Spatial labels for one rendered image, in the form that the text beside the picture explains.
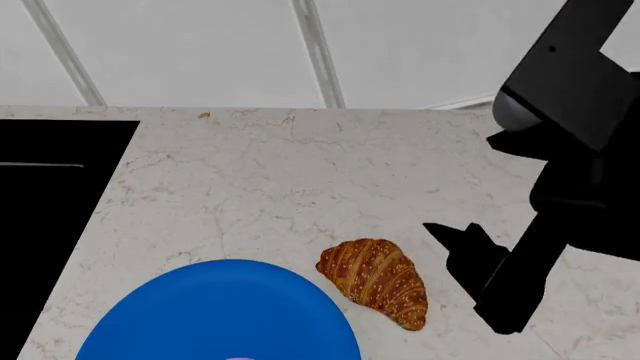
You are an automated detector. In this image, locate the blue plate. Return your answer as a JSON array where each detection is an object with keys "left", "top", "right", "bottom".
[{"left": 74, "top": 258, "right": 362, "bottom": 360}]

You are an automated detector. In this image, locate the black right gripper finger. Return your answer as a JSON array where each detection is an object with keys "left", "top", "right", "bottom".
[
  {"left": 473, "top": 210, "right": 572, "bottom": 336},
  {"left": 422, "top": 222, "right": 512, "bottom": 302}
]

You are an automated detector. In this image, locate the black cooktop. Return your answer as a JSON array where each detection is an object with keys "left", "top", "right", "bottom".
[{"left": 0, "top": 119, "right": 141, "bottom": 360}]

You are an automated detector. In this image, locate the sesame croissant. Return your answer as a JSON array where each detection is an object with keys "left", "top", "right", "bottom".
[{"left": 315, "top": 237, "right": 429, "bottom": 333}]

